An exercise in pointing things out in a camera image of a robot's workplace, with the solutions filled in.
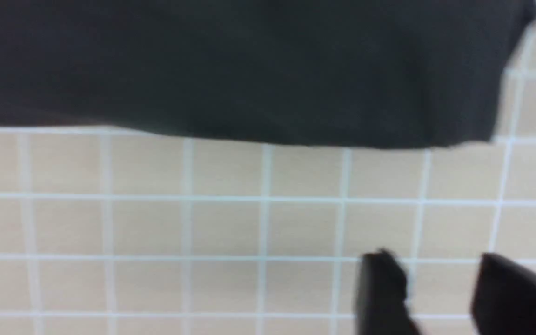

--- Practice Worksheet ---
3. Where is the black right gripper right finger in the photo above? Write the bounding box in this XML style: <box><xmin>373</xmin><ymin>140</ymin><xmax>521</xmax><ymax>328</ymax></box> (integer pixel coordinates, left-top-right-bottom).
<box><xmin>470</xmin><ymin>253</ymin><xmax>536</xmax><ymax>335</ymax></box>

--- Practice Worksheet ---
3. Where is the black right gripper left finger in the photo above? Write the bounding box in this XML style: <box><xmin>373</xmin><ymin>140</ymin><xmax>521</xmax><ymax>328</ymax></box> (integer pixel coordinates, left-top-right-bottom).
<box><xmin>355</xmin><ymin>249</ymin><xmax>421</xmax><ymax>335</ymax></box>

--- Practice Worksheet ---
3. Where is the beige checkered tablecloth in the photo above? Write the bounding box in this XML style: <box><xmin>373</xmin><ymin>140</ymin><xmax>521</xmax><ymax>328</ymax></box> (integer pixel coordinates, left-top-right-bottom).
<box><xmin>0</xmin><ymin>25</ymin><xmax>536</xmax><ymax>335</ymax></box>

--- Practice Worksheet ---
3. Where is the dark gray long-sleeved shirt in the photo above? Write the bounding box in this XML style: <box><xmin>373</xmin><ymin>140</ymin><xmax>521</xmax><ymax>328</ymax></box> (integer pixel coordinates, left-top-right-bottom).
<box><xmin>0</xmin><ymin>0</ymin><xmax>536</xmax><ymax>150</ymax></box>

